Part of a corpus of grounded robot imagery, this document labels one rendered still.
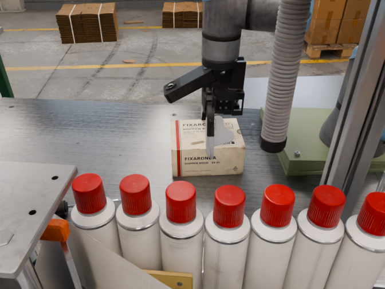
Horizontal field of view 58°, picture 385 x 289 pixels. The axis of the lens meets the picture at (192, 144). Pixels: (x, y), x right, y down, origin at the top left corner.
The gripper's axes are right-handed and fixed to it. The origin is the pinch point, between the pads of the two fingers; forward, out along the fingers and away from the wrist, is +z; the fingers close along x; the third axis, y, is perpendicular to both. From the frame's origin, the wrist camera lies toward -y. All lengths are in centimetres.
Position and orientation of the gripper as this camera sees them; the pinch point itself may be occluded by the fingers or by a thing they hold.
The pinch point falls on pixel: (205, 140)
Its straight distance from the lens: 79.9
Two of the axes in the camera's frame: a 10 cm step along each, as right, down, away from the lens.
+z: -0.2, 8.2, 5.7
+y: 10.0, -0.2, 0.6
